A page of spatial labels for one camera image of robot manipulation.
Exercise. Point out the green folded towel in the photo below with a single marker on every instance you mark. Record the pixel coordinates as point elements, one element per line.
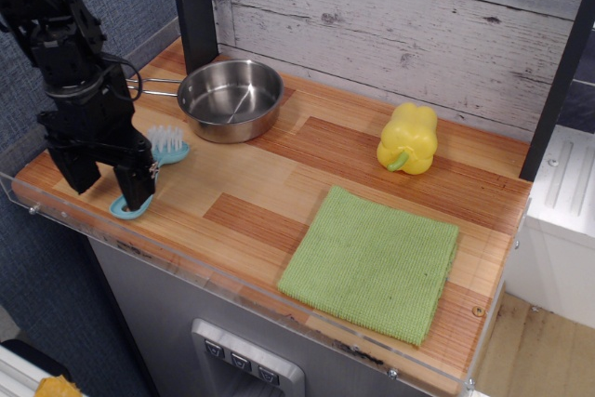
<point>371,265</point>

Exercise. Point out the light blue dish brush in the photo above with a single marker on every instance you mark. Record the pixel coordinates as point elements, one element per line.
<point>168,148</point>

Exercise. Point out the white toy sink unit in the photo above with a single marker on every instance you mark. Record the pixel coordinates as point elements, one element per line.
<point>551,263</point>

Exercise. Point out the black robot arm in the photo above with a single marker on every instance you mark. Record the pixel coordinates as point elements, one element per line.
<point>61,38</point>

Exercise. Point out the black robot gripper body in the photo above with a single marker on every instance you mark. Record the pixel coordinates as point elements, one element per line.
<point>97,114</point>

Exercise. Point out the black left vertical post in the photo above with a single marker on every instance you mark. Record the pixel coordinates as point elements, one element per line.
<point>198,32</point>

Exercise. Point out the grey toy fridge cabinet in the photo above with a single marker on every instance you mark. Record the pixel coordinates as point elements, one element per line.
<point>160,296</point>

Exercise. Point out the yellow plastic bell pepper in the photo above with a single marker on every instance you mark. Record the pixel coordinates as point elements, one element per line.
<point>408,141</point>

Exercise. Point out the silver dispenser button panel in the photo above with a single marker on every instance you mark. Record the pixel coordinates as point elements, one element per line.
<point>233,366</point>

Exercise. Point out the black vertical post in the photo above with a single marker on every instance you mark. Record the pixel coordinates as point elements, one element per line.
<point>198,32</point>
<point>571,55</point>

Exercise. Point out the black right vertical post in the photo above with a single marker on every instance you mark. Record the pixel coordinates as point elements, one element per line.
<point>571,55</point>

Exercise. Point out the clear acrylic table guard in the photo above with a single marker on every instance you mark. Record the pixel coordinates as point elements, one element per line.
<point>203,263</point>

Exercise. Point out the yellow object bottom left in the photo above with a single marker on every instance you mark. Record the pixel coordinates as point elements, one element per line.
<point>57,387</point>

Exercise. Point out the stainless steel pot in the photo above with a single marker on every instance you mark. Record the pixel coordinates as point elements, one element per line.
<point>229,101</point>

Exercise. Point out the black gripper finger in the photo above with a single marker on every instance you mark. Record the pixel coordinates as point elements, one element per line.
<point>136,183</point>
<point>77,164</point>

